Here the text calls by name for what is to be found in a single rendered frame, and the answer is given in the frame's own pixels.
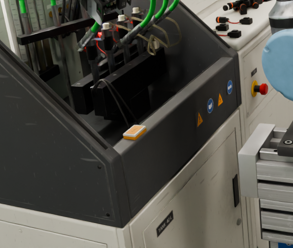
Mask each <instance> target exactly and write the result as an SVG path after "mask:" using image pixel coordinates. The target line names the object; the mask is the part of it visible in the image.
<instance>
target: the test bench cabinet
mask: <svg viewBox="0 0 293 248"><path fill-rule="evenodd" d="M237 110H239V119H240V132H241V146H242V147H243V146H244V145H245V133H244V119H243V105H242V104H241V105H240V106H239V107H238V108H237ZM245 200H246V214H247V227H248V241H249V248H253V245H252V231H251V217H250V203H249V197H245ZM0 248H132V245H131V239H130V231H129V225H128V224H126V226H125V227H124V228H119V227H114V226H109V225H104V224H99V223H94V222H90V221H85V220H80V219H75V218H70V217H64V216H60V215H55V214H50V213H45V212H40V211H35V210H31V209H26V208H21V207H16V206H11V205H6V204H2V203H0Z"/></svg>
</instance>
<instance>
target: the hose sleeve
mask: <svg viewBox="0 0 293 248"><path fill-rule="evenodd" d="M91 28H92V27H91ZM91 28H90V29H89V30H88V31H87V33H86V34H85V35H84V37H83V38H82V39H81V40H80V42H79V43H78V45H79V47H80V48H85V46H87V44H88V43H89V42H90V40H91V39H92V38H93V37H94V36H95V35H96V33H97V32H92V30H91Z"/></svg>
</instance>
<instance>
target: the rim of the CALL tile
mask: <svg viewBox="0 0 293 248"><path fill-rule="evenodd" d="M134 126H135V125H133V126H132V127H134ZM137 126H140V125H137ZM142 126H143V125H142ZM132 127H131V128H132ZM131 128H130V129H131ZM145 128H146V126H143V128H141V129H140V130H139V131H138V132H137V133H135V134H126V132H128V131H129V130H130V129H128V130H127V131H126V132H125V133H124V134H123V136H129V137H136V136H137V135H138V134H139V133H140V132H142V131H143V130H144V129H145Z"/></svg>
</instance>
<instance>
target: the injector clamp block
mask: <svg viewBox="0 0 293 248"><path fill-rule="evenodd" d="M155 52H156V55H155V56H153V55H150V54H149V53H148V51H146V46H144V53H142V54H141V55H139V54H138V47H137V49H136V50H134V51H132V52H131V53H130V60H131V61H130V62H129V63H127V64H125V61H124V57H123V58H121V59H120V60H118V61H117V62H115V66H116V71H115V72H113V73H111V74H110V71H109V67H107V68H106V69H104V70H102V71H99V77H100V79H106V80H108V81H109V82H110V83H111V84H112V85H113V86H114V88H115V89H116V90H117V92H118V93H119V94H120V96H121V97H122V99H123V100H124V102H125V103H126V104H127V106H128V107H129V109H130V110H131V112H132V113H133V115H134V116H135V118H136V119H137V120H138V119H139V118H140V117H142V116H143V115H144V114H145V113H147V112H148V111H149V110H150V109H151V106H150V99H149V92H148V86H149V85H150V84H152V83H153V82H154V81H156V80H157V79H159V78H160V77H161V76H163V75H164V74H165V73H167V69H166V61H165V53H164V47H159V48H158V49H155ZM108 85H109V84H108ZM109 86H110V85H109ZM93 87H94V81H93V76H92V73H91V74H89V75H87V76H86V77H84V78H83V79H81V80H79V81H78V82H76V83H75V84H73V85H71V91H72V96H73V102H74V107H75V112H76V113H77V114H84V115H87V114H89V113H90V112H92V111H93V110H94V111H95V116H103V117H104V120H111V121H121V122H125V119H124V117H123V115H122V113H121V111H120V109H119V107H118V105H117V103H116V101H115V99H114V97H113V96H112V94H111V92H110V90H109V89H108V87H107V86H106V84H105V83H104V82H100V84H99V85H98V88H97V90H96V92H97V95H98V97H96V95H95V92H94V90H95V89H94V90H93V94H94V97H92V94H91V90H92V88H93ZM110 88H111V90H112V91H113V93H114V95H115V97H116V98H117V100H118V102H119V104H120V106H121V108H122V110H123V112H124V114H125V117H126V119H127V121H128V122H130V123H134V122H135V120H134V118H133V117H132V115H131V114H130V112H129V111H128V109H127V108H126V106H125V105H124V103H123V102H122V101H121V99H120V98H119V96H118V95H117V94H116V92H115V91H114V90H113V89H112V87H111V86H110Z"/></svg>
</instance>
